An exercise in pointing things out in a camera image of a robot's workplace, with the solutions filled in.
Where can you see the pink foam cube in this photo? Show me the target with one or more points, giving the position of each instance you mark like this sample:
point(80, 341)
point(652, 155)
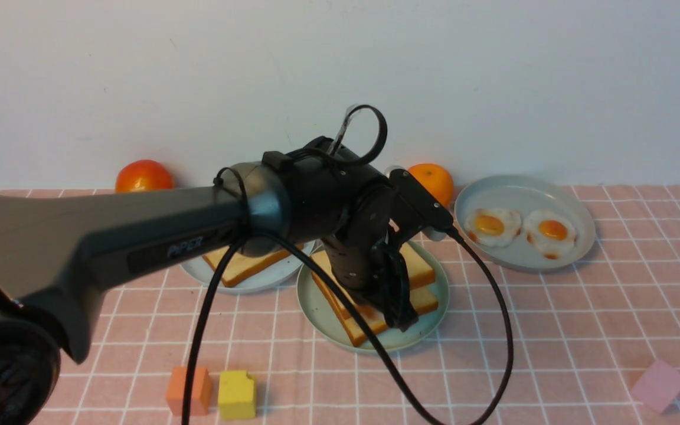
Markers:
point(658, 387)

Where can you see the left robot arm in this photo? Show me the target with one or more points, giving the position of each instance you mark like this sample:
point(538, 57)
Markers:
point(60, 256)

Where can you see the teal centre plate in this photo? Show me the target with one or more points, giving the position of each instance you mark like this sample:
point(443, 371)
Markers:
point(318, 312)

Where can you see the yellow foam cube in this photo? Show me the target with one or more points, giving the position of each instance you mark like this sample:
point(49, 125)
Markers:
point(237, 396)

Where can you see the orange foam cube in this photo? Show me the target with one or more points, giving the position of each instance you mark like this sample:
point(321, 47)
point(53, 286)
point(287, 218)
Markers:
point(202, 387)

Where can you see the pink checkered tablecloth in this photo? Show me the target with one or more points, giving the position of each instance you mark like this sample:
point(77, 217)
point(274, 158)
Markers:
point(582, 338)

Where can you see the orange fruit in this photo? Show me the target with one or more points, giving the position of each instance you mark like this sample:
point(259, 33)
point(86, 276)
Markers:
point(436, 180)

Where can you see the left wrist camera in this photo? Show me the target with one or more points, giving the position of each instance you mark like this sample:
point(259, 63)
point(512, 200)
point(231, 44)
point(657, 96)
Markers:
point(419, 203)

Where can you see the grey egg plate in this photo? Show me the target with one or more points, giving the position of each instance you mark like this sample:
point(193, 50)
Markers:
point(525, 194)

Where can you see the light blue bread plate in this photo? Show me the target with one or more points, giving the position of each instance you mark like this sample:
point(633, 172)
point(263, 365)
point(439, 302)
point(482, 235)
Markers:
point(272, 276)

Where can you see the red yellow pomegranate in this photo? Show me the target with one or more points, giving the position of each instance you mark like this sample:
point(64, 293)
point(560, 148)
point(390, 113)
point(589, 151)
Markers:
point(145, 175)

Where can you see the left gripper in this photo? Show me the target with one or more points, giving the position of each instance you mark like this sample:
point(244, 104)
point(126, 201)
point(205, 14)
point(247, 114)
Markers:
point(362, 218)

